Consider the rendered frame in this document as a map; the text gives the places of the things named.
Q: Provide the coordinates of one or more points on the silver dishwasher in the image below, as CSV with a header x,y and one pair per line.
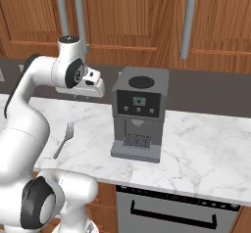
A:
x,y
157,207

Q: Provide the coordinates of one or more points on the silver fork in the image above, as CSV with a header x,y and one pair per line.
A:
x,y
64,139

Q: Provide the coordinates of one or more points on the wooden cupboard door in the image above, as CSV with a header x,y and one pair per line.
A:
x,y
124,15
29,11
222,15

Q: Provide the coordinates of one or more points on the wooden base cupboard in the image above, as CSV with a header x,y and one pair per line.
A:
x,y
244,222
106,207

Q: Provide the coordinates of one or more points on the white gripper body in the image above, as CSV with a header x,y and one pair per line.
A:
x,y
93,90

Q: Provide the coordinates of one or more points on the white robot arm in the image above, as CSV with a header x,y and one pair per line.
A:
x,y
23,135

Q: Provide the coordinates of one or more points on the grey coffee machine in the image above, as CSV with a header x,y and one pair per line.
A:
x,y
140,113

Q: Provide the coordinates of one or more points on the white wall socket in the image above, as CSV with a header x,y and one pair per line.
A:
x,y
1,75
21,69

